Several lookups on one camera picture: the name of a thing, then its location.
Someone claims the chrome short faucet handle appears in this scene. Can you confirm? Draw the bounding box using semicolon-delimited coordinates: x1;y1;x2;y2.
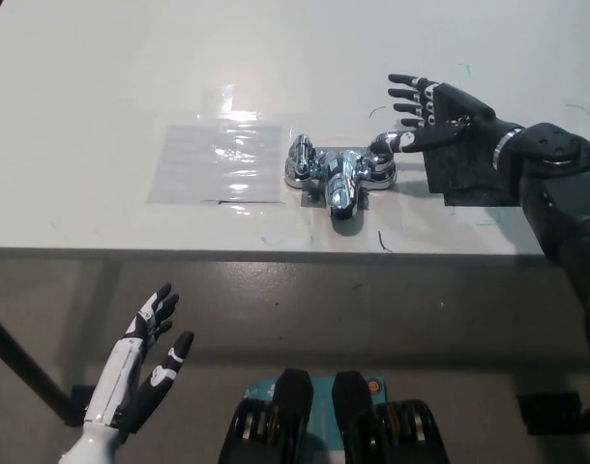
287;133;316;176

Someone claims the black floor foot plate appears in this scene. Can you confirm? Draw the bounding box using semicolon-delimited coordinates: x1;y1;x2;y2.
64;383;99;427
516;391;582;432

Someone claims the chrome long lever faucet handle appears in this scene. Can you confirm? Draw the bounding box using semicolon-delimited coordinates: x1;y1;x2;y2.
369;144;397;169

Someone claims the clear laminated paper sheet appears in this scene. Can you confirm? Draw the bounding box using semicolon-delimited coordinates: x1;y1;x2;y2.
147;124;283;205

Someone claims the black table leg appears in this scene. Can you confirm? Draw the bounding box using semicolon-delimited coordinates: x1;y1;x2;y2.
0;303;74;422

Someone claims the black tape patch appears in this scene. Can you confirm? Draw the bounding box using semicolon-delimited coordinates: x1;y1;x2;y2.
423;139;524;208

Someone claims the white and black left hand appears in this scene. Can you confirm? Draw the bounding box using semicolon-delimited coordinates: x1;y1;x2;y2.
83;281;195;432

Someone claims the chrome faucet body with spout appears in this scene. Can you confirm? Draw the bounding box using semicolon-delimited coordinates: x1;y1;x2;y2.
283;144;398;221

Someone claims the black right hand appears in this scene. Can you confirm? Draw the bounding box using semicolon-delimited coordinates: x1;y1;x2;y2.
369;72;526;168

